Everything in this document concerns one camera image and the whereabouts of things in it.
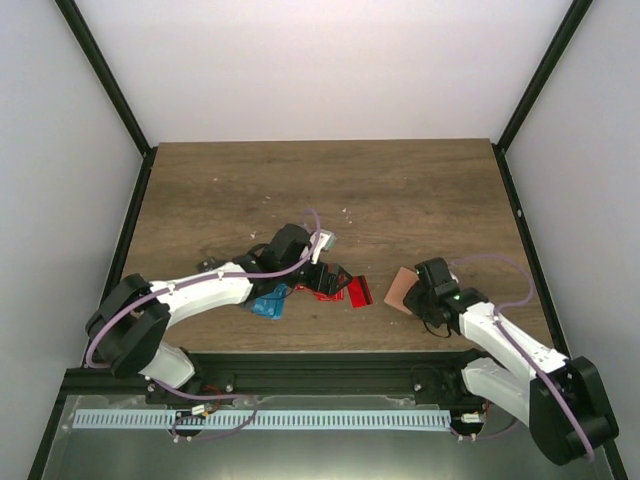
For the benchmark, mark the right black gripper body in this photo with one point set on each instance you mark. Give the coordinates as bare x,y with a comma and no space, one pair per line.
422,305

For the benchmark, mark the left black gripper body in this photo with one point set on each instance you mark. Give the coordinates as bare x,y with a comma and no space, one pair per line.
298,279

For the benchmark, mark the pink leather card holder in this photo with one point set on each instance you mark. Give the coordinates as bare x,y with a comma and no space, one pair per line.
403,281

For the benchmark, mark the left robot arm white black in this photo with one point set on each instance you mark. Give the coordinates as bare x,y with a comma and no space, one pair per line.
127,330

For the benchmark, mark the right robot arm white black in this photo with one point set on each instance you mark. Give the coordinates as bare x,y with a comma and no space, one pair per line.
561,400

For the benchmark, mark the red VIP card pile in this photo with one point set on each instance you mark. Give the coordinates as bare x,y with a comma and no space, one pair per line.
337,297

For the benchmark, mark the lone red card magnetic stripe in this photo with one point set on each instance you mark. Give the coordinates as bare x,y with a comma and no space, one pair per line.
359,293

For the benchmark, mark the blue card pile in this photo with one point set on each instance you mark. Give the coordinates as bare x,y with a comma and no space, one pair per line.
271,306

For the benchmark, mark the black card pile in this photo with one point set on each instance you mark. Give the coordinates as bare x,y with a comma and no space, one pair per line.
207,264

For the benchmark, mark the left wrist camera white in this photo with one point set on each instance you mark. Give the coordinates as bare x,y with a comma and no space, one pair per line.
321,241

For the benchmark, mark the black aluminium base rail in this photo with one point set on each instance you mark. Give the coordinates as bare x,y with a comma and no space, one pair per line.
429,377

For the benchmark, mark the light blue slotted cable duct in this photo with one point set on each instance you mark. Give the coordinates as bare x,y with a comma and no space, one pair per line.
289,420

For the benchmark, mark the right black frame post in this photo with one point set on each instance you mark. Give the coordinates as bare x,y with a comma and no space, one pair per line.
560,41

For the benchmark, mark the black frame post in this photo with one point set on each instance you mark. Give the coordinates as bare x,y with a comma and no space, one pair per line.
560,41
92,52

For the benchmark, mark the left black frame post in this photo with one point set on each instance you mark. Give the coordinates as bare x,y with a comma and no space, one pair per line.
92,52

